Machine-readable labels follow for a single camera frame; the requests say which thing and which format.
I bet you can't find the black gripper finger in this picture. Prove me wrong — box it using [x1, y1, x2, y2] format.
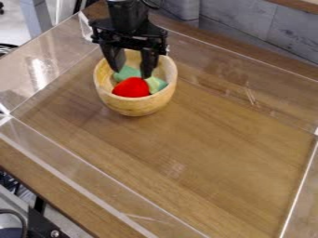
[141, 47, 159, 79]
[100, 44, 127, 73]

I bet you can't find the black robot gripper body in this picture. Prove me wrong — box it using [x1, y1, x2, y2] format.
[88, 19, 169, 56]

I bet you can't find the red plush strawberry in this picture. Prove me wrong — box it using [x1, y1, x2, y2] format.
[112, 77, 150, 98]

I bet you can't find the wooden bowl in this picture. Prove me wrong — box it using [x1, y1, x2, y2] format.
[94, 50, 178, 116]

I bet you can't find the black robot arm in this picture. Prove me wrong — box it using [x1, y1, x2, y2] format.
[90, 0, 169, 79]

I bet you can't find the green rectangular block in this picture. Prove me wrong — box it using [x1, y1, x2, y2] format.
[114, 65, 169, 95]

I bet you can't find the clear acrylic corner bracket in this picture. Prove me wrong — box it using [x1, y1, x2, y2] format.
[79, 11, 94, 42]

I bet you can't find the clear acrylic tray enclosure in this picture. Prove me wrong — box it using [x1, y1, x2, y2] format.
[0, 17, 318, 238]

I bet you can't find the black table clamp bracket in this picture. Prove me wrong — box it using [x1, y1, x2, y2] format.
[27, 197, 71, 238]

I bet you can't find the black cable loop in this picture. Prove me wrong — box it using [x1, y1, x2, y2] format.
[0, 209, 28, 238]

